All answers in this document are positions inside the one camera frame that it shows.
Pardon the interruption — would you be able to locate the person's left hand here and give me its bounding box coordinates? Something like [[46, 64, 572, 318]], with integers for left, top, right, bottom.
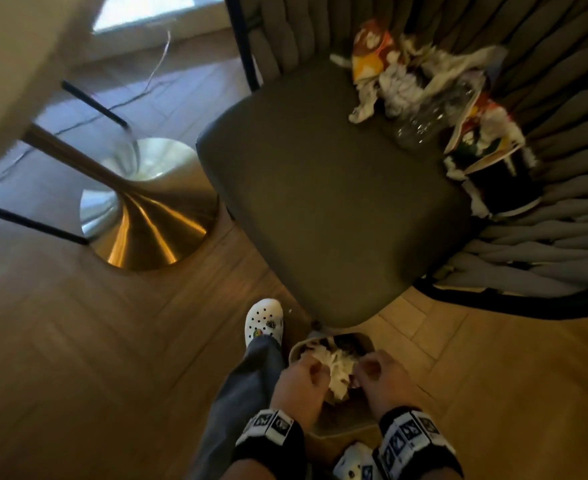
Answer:
[[270, 352, 333, 431]]

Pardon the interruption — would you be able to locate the person's right hand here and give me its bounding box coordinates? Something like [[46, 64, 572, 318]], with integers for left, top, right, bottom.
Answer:
[[351, 349, 423, 421]]

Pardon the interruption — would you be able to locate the grey woven armchair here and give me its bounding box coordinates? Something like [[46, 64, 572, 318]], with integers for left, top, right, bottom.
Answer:
[[196, 0, 588, 329]]

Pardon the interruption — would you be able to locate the black paper coffee cup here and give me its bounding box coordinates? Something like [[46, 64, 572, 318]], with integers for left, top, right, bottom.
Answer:
[[461, 144, 544, 219]]

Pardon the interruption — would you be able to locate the clear plastic bottle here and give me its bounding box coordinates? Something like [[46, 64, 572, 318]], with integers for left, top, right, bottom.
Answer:
[[393, 69, 490, 151]]

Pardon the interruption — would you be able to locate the pile of white tissues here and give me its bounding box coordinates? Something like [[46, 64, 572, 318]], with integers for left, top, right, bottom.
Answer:
[[329, 37, 540, 221]]

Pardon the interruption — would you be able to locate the red patterned paper cup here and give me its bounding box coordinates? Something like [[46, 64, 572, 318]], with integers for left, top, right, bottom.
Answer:
[[349, 19, 396, 87]]

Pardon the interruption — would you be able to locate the person's left forearm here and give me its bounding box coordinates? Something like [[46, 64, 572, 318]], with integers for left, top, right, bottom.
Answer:
[[221, 459, 274, 480]]

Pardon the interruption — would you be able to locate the tan trash bin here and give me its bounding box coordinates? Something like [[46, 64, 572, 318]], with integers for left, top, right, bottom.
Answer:
[[287, 330, 383, 441]]

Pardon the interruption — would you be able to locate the black right marker wristband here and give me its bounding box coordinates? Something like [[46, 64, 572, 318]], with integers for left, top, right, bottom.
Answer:
[[372, 405, 465, 480]]

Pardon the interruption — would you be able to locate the black marker wristband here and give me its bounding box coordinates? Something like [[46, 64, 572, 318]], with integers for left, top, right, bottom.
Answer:
[[231, 408, 307, 480], [372, 405, 465, 480]]

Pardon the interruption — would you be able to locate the grey trouser leg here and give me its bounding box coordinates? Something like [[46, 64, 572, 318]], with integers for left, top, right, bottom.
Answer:
[[186, 334, 287, 480]]

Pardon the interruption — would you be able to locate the black left marker wristband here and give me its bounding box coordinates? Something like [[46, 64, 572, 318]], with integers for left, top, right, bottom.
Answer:
[[231, 408, 307, 480]]

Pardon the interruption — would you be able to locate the white clog shoe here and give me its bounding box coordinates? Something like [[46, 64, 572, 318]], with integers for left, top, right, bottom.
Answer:
[[243, 298, 284, 351]]

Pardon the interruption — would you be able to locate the black metal leg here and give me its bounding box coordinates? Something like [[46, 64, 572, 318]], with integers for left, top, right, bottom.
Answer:
[[0, 198, 90, 247], [61, 80, 136, 131]]

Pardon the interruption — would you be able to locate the window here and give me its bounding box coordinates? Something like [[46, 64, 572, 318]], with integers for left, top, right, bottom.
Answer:
[[92, 0, 224, 33]]

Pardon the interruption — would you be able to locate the white marble table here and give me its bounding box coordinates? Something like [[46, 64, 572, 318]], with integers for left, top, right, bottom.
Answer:
[[0, 0, 220, 271]]

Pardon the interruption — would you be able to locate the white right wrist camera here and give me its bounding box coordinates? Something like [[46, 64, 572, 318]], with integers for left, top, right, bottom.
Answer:
[[333, 441, 383, 480]]

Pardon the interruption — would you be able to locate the gold table pedestal base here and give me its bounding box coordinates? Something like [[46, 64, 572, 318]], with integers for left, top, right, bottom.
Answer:
[[21, 123, 220, 271]]

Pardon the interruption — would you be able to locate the white floor cable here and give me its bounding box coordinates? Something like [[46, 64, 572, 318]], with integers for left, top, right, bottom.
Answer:
[[0, 22, 174, 198]]

